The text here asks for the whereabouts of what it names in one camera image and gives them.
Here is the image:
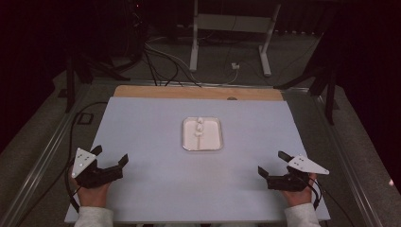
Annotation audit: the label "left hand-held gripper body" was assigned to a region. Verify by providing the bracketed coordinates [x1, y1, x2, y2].
[70, 147, 124, 190]

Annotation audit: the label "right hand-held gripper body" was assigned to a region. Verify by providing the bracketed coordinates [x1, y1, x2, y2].
[266, 153, 331, 193]

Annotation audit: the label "person's right hand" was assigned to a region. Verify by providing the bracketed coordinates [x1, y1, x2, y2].
[280, 172, 318, 208]

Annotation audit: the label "person's left hand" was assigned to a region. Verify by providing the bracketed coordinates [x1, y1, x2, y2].
[68, 168, 112, 208]

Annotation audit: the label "black square floor plate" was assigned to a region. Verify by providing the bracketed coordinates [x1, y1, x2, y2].
[77, 112, 95, 126]

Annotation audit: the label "light blue table mat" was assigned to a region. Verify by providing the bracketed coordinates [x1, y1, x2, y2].
[64, 96, 332, 223]

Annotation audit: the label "small metal tray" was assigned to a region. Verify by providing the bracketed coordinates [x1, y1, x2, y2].
[181, 116, 224, 152]

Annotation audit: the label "black tripod stand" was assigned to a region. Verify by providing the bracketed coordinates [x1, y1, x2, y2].
[273, 64, 339, 126]
[63, 51, 131, 114]

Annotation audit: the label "skewer with white balls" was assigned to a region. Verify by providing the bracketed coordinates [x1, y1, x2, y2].
[193, 116, 206, 149]

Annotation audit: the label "wooden table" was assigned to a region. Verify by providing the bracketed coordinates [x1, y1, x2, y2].
[113, 84, 285, 102]

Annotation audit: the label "white metal stand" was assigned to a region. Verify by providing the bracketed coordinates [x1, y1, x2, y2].
[188, 0, 282, 78]

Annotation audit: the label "right hand-held gripper black cable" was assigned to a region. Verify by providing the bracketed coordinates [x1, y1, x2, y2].
[305, 176, 357, 227]

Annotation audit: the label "metal floor rail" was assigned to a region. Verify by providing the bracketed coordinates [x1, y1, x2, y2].
[0, 82, 93, 227]
[310, 90, 385, 227]

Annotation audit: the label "black floor cables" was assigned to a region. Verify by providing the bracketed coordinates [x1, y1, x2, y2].
[84, 37, 202, 88]

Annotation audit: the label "white floor cable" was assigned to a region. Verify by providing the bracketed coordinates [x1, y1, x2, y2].
[144, 37, 239, 86]

